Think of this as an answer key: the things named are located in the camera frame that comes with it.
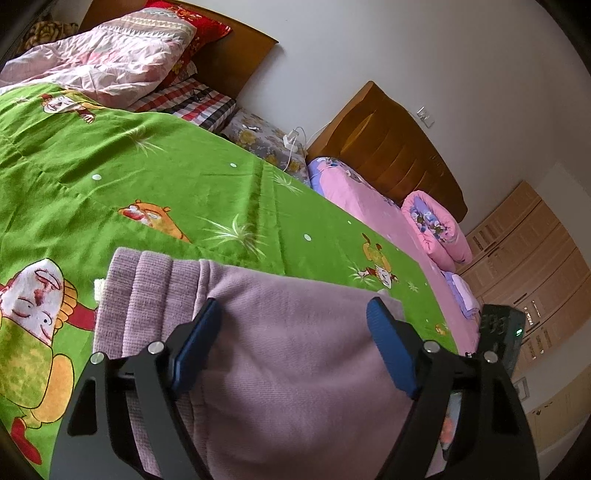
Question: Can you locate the folded purple cloth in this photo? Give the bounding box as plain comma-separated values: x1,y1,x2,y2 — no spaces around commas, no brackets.
440,270,482,320

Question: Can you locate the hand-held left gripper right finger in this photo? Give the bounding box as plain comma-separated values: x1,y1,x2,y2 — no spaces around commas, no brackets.
366,296,542,480

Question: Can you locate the white charger cable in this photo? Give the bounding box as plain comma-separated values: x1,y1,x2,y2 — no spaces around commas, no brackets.
276,126,309,172

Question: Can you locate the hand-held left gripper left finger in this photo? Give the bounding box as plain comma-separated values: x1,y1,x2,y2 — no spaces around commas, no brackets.
48,298,223,480

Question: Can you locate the brown yellow floral blanket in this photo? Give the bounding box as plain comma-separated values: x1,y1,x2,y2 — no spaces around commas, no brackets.
19,20,80,51

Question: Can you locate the plaid checked pillow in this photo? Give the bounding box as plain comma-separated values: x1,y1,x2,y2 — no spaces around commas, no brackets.
126,76,239,133

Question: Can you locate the mauve knitted sweater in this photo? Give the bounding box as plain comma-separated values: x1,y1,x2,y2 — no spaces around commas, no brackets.
92,247,446,480

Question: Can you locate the rolled pink floral quilt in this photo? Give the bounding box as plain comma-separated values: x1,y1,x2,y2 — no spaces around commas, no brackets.
400,189,475,273

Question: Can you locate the pink bedsheet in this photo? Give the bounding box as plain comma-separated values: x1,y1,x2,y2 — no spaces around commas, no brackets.
306,156,482,357

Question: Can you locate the light wooden wardrobe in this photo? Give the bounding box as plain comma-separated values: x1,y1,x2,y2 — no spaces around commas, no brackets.
454,179,591,464

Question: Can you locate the floral grey pillow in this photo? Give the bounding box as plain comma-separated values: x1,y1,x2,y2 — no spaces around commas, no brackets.
221,107,313,188

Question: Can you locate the green cartoon printed bedsheet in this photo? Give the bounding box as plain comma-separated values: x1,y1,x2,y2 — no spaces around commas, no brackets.
0,82,462,480

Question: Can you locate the red patterned pillow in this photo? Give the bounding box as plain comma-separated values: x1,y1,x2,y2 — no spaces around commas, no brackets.
144,0,232,89

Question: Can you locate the dark ribbed wooden headboard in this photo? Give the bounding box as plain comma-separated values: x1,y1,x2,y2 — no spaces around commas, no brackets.
306,80,469,228

